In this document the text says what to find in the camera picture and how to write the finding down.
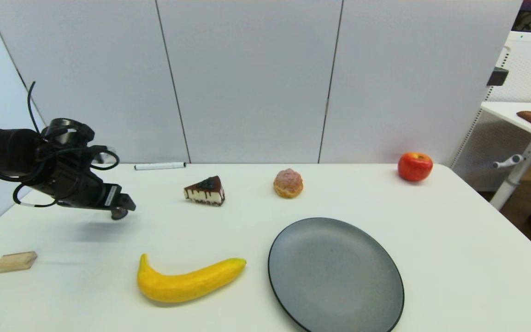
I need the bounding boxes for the white side table leg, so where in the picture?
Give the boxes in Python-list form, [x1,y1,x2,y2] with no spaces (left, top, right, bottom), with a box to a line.
[490,137,531,212]

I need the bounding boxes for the white crank handle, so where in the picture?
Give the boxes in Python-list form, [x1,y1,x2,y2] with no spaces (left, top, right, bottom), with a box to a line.
[492,155,524,169]

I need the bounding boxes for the red apple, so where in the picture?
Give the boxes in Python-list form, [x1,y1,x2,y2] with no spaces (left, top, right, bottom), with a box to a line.
[397,152,433,182]

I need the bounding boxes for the gray round plate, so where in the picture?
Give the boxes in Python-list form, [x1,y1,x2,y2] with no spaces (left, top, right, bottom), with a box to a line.
[268,217,405,332]

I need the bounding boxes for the pink glazed cream puff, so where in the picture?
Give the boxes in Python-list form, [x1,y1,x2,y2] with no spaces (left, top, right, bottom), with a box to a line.
[273,168,304,199]

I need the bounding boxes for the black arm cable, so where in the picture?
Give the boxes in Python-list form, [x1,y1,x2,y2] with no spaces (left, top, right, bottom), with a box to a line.
[13,82,120,208]

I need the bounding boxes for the white marker pen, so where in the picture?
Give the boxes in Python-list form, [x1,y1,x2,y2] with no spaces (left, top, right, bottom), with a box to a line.
[134,162,187,171]

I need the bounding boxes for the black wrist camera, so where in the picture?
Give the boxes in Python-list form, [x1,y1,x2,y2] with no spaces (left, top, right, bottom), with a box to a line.
[44,118,95,146]

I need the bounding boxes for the white side table top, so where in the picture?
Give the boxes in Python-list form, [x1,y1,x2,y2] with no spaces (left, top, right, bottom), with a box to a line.
[480,102,531,149]

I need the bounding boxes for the yellow banana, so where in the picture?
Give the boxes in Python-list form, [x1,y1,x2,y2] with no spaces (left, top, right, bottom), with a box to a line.
[137,253,247,303]

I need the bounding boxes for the small wooden block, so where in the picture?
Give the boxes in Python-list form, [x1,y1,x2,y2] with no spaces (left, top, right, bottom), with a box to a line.
[0,251,38,273]

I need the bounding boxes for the black panel clamp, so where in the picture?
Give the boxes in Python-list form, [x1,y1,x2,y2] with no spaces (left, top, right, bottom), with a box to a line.
[486,67,509,88]

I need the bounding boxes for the chocolate cake slice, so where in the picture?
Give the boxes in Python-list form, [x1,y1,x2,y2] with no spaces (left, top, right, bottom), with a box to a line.
[183,175,225,207]

